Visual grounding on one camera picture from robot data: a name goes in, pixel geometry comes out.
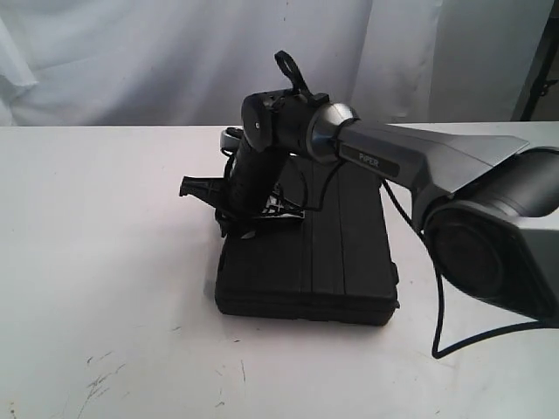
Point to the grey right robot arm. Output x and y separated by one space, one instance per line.
487 205

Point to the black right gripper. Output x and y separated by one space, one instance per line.
250 179

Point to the white backdrop cloth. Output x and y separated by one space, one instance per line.
77 63

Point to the black tripod stand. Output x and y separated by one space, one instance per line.
538 79

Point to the black plastic tool case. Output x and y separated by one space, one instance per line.
335 265

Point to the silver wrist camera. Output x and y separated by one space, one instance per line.
230 139

